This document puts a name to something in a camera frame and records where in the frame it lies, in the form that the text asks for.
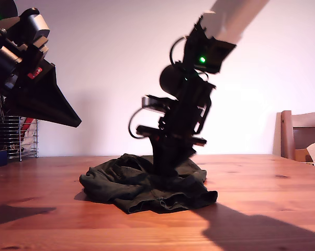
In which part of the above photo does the brown cardboard box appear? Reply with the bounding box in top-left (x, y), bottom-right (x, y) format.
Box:
top-left (294, 148), bottom-right (313, 163)

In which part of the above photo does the flat black robot cable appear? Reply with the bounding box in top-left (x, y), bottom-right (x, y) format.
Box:
top-left (194, 86), bottom-right (216, 135)

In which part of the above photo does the dark green underwear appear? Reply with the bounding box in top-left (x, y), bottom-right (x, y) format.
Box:
top-left (79, 153), bottom-right (218, 215)

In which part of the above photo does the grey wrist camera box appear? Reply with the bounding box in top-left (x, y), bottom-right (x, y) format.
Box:
top-left (17, 7), bottom-right (51, 57)
top-left (142, 95), bottom-right (173, 112)

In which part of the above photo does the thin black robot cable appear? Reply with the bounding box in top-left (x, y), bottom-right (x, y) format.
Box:
top-left (170, 36), bottom-right (189, 66)
top-left (128, 106), bottom-right (150, 139)

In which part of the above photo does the metal wire utensil holder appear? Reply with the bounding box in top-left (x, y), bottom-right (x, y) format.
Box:
top-left (0, 116), bottom-right (40, 163)

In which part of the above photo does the white paper packet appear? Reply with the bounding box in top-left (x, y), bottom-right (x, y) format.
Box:
top-left (20, 125), bottom-right (39, 154)

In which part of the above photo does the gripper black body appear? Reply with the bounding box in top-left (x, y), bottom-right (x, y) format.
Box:
top-left (0, 52), bottom-right (47, 96)

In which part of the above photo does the red paper packet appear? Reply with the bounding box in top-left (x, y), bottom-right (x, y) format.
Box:
top-left (21, 117), bottom-right (38, 134)

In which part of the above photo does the wooden chair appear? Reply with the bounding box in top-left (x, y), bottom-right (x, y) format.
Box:
top-left (279, 110), bottom-right (315, 163)

